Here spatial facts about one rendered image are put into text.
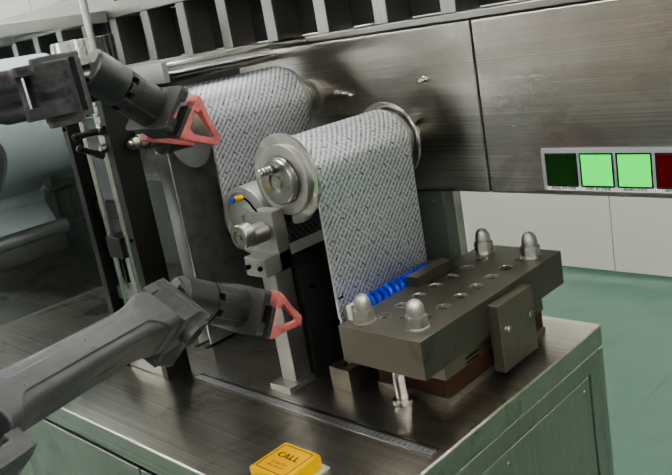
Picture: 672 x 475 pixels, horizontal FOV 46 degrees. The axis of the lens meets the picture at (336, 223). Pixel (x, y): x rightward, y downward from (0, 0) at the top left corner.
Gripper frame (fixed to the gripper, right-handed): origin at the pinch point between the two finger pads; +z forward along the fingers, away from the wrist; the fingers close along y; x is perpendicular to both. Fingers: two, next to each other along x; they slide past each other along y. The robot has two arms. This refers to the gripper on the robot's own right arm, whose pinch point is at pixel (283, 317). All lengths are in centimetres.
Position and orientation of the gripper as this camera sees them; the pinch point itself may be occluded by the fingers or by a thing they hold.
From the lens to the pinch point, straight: 119.3
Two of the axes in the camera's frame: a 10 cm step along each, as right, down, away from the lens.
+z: 6.7, 2.3, 7.1
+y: 7.1, 0.5, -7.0
